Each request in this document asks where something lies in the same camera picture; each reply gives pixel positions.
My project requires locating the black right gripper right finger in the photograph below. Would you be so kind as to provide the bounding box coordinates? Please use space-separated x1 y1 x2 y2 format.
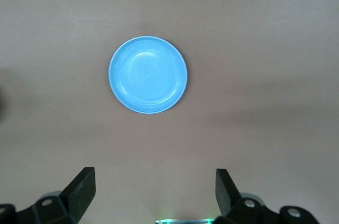
213 168 320 224

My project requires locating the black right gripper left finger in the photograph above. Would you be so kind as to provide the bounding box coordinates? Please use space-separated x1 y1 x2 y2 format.
0 167 96 224

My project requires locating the blue round plate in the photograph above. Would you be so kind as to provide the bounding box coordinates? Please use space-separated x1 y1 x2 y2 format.
108 35 189 115

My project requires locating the brown table cover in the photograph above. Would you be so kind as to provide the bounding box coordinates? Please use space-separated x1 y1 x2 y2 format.
0 0 339 224

